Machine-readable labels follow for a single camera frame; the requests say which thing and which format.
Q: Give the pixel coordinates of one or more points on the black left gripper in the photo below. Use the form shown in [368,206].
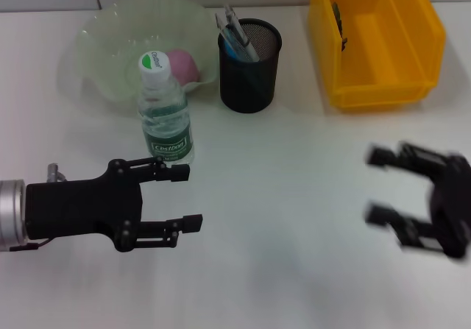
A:
[84,207]

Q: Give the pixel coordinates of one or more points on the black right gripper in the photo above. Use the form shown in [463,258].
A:
[450,204]

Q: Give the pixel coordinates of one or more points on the clear plastic water bottle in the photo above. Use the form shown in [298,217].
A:
[167,134]

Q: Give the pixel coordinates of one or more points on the blue scissors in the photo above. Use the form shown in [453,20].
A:
[230,47]

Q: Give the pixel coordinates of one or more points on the green plastic wrapper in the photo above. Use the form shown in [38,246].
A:
[340,27]

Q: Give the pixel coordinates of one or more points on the white grey pen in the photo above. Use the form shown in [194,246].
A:
[243,36]

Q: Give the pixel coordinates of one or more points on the clear plastic ruler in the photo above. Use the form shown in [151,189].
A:
[221,21]

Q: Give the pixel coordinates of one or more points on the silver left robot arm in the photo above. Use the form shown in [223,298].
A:
[11,215]

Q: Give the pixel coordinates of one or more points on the black mesh pen holder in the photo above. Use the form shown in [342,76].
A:
[246,90]

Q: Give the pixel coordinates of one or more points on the pink peach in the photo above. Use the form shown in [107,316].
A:
[185,69]

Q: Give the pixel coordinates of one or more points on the green translucent fruit plate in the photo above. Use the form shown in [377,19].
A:
[110,31]

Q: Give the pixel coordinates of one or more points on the yellow plastic bin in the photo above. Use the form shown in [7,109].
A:
[371,49]

